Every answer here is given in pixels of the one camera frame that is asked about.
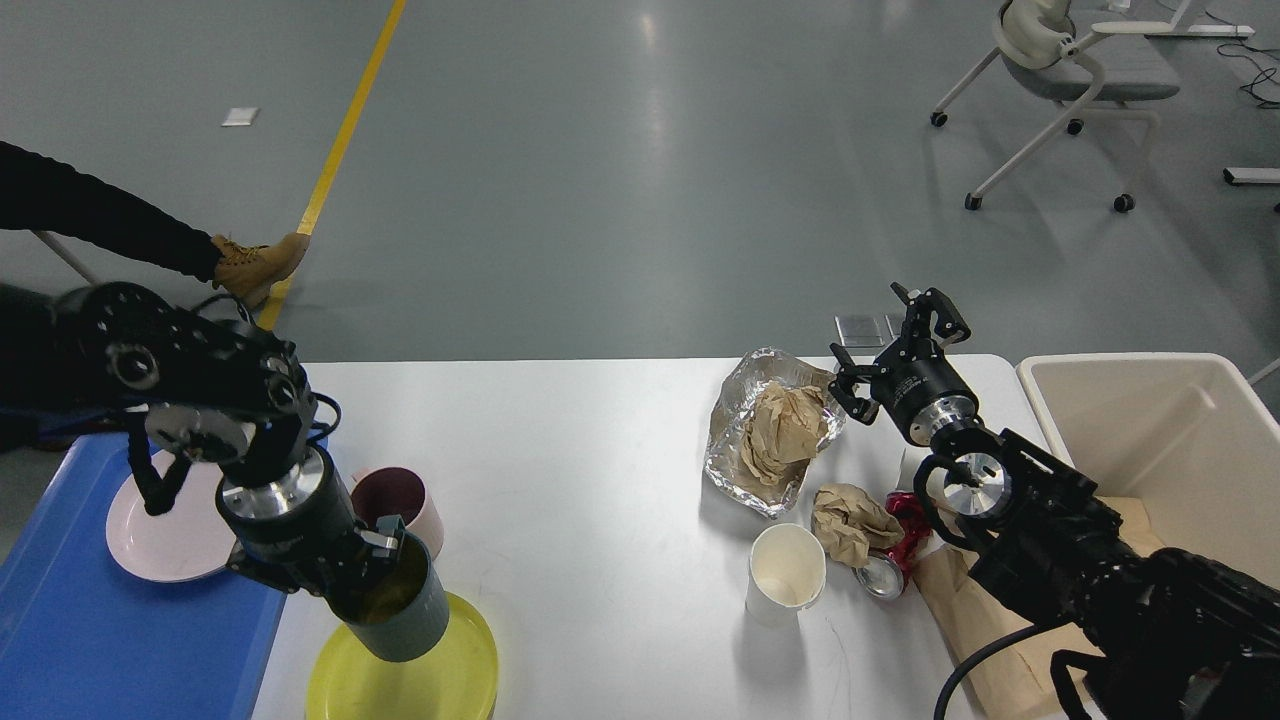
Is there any crushed red soda can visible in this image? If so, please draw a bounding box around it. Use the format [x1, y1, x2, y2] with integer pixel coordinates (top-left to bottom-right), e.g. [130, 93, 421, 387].
[852, 491, 933, 601]

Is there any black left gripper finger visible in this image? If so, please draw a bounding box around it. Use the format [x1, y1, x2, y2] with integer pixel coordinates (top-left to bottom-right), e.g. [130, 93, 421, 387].
[356, 515, 406, 577]
[228, 555, 300, 594]

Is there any beige plastic bin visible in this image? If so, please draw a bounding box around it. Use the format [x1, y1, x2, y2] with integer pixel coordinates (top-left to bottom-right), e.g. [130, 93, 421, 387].
[1018, 352, 1279, 585]

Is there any tan boot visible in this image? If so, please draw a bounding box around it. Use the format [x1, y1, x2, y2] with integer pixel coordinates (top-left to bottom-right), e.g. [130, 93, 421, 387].
[211, 233, 311, 310]

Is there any blue plastic tray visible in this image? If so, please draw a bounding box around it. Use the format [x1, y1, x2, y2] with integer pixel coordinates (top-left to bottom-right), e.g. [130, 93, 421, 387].
[1, 434, 285, 719]

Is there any dark green mug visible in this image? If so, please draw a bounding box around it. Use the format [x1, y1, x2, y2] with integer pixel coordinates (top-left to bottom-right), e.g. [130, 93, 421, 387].
[326, 530, 451, 662]

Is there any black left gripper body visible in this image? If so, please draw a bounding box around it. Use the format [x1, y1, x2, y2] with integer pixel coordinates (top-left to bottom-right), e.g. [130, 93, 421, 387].
[215, 446, 361, 597]

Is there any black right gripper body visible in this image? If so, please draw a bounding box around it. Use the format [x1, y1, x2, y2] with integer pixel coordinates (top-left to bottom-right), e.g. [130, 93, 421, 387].
[872, 348, 980, 447]

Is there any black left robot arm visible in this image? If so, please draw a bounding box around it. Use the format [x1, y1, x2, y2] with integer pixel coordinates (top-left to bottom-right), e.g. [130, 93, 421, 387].
[1, 282, 406, 600]

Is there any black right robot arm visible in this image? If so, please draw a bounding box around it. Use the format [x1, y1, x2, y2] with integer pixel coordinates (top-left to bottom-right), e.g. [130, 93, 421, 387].
[828, 283, 1279, 719]

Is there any crumpled brown paper on foil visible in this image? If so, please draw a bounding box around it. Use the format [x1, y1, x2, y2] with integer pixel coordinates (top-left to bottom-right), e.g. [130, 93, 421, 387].
[740, 380, 828, 487]

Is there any seated person in black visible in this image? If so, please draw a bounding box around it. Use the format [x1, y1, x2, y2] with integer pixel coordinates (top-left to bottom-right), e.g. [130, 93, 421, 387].
[1, 142, 223, 283]

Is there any chair leg with caster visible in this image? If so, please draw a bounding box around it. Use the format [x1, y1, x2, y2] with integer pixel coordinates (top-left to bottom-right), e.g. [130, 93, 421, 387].
[31, 231, 101, 284]

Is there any white paper cup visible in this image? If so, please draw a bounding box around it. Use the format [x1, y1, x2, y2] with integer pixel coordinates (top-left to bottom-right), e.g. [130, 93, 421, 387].
[745, 523, 827, 626]

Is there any crumpled aluminium foil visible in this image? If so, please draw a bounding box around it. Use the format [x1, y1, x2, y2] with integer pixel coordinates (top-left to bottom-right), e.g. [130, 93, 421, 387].
[703, 347, 847, 519]

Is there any brown paper bag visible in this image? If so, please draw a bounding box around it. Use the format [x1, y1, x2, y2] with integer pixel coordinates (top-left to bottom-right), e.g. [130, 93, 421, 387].
[913, 497, 1165, 719]

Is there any crumpled brown paper ball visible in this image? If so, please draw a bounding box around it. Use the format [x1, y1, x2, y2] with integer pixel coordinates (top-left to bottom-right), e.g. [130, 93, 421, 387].
[812, 483, 906, 570]

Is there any white grey office chair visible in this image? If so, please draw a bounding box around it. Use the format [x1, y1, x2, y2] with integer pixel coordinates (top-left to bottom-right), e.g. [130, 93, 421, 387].
[929, 1, 1181, 214]

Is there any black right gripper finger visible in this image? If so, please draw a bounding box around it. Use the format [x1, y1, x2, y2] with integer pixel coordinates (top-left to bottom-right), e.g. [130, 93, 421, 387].
[890, 282, 972, 361]
[828, 343, 883, 425]

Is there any yellow plate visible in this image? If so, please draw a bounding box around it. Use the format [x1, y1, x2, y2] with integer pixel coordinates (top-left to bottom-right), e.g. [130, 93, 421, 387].
[303, 592, 499, 719]

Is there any pink mug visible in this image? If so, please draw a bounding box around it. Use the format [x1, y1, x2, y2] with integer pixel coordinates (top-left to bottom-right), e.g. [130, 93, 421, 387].
[351, 468, 445, 560]

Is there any white desk leg base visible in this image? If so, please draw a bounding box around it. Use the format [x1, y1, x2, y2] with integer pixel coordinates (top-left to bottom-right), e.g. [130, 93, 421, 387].
[1222, 167, 1280, 187]

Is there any metal floor socket plate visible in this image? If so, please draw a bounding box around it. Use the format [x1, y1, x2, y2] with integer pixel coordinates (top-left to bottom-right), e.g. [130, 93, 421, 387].
[835, 314, 892, 348]

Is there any pink plate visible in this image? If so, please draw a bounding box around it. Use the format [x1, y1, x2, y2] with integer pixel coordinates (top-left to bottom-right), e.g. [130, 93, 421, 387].
[105, 462, 236, 583]

